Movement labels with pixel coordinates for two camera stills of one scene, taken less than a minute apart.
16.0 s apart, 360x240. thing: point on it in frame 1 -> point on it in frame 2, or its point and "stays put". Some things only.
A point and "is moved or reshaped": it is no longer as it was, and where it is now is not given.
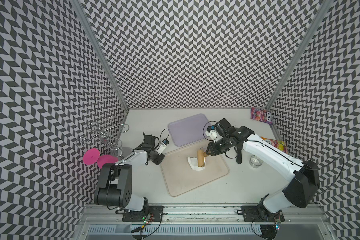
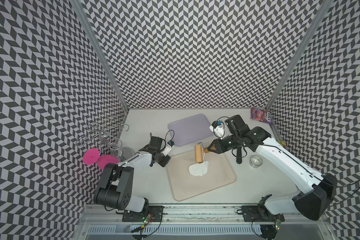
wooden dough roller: [201, 155] is moved or reshaped
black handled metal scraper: [239, 156] stays put
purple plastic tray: [188, 129] stays put
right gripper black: [213, 149] stays put
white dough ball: [193, 162] -> [199, 169]
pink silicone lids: [92, 156] stays put
